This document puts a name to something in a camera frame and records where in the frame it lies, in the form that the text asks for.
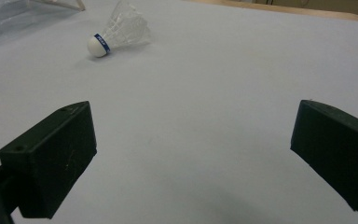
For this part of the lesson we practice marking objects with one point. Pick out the white shuttlecock with blue band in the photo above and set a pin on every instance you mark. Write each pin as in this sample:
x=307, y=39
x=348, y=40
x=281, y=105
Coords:
x=118, y=31

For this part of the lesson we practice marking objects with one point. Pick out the clear plastic bag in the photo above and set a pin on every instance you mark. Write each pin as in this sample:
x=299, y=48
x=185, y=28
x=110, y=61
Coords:
x=12, y=17

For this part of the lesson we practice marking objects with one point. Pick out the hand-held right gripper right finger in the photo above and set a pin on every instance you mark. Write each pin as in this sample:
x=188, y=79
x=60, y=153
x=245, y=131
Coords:
x=338, y=149

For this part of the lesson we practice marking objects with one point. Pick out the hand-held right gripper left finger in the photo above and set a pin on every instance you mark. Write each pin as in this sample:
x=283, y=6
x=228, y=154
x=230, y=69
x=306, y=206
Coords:
x=52, y=158

